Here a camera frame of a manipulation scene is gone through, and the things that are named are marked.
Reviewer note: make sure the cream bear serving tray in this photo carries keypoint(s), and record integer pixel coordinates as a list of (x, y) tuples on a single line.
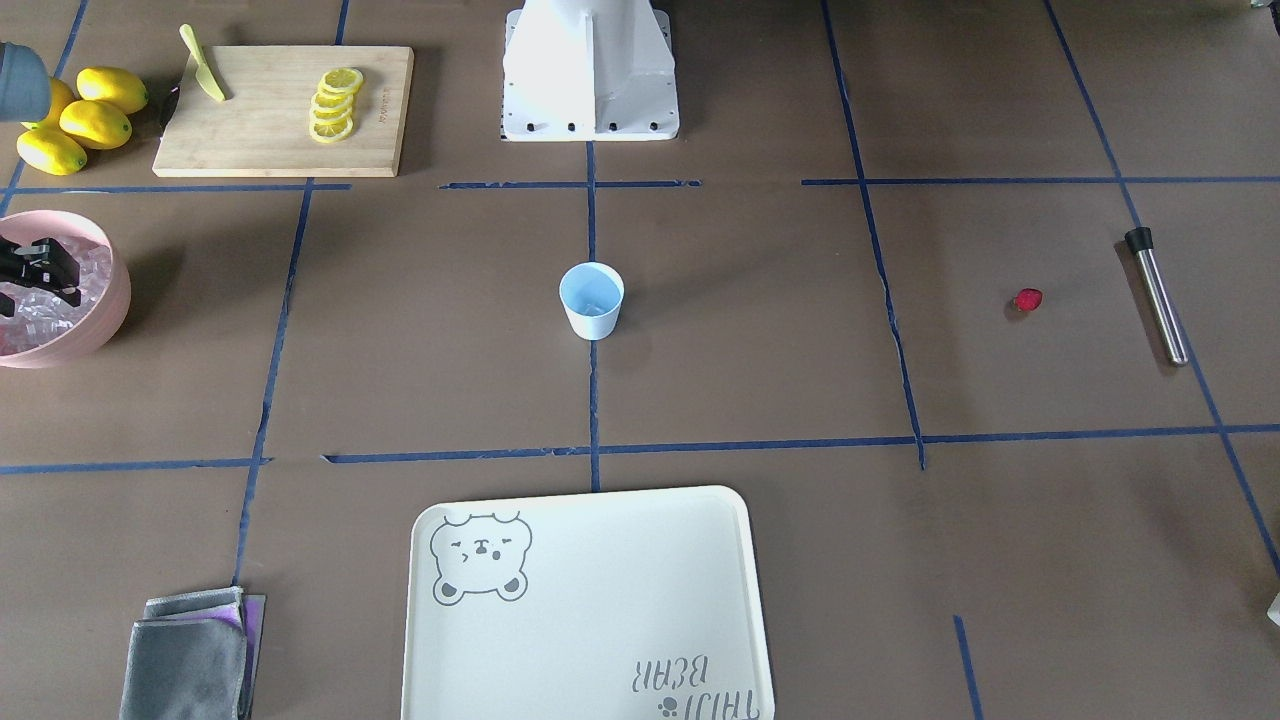
[(614, 605)]

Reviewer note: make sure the red strawberry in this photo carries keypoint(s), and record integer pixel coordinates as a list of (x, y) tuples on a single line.
[(1027, 300)]

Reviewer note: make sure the yellow-green knife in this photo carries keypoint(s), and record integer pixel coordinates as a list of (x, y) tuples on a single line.
[(204, 74)]

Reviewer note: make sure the lemon slices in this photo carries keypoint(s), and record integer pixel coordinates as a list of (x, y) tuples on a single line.
[(331, 117)]

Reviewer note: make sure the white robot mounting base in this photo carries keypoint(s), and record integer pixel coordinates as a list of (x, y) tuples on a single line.
[(588, 71)]

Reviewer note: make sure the pink bowl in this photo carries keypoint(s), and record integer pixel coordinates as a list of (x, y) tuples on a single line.
[(102, 317)]

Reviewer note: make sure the steel muddler rod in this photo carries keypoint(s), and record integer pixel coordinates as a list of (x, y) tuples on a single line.
[(1142, 247)]

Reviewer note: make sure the light blue plastic cup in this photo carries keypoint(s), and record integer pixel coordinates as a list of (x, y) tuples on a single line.
[(592, 295)]

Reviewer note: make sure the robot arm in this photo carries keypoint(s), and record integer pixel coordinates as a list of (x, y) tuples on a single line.
[(25, 93)]

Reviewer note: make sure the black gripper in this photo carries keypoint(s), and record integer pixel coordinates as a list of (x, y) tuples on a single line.
[(40, 262)]

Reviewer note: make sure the folded grey cloth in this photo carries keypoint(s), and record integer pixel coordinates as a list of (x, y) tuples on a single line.
[(194, 655)]

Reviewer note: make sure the whole yellow lemon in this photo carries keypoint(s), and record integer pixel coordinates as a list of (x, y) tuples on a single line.
[(115, 86), (95, 124), (51, 151), (61, 95)]

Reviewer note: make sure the wooden cutting board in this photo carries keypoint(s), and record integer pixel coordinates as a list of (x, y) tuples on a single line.
[(261, 129)]

